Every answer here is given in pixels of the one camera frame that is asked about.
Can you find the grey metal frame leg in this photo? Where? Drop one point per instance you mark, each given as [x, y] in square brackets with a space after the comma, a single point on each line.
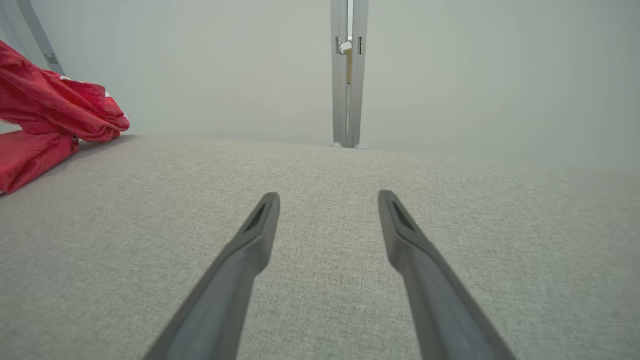
[40, 35]

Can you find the red basketball jersey white trim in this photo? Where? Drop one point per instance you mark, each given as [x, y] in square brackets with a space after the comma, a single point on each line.
[45, 110]

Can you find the silver partition latch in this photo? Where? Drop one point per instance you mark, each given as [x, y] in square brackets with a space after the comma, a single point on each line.
[344, 47]

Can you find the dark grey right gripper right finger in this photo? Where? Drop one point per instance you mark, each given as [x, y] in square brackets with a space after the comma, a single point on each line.
[435, 300]

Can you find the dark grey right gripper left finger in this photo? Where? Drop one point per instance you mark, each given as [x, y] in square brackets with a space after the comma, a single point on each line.
[230, 290]

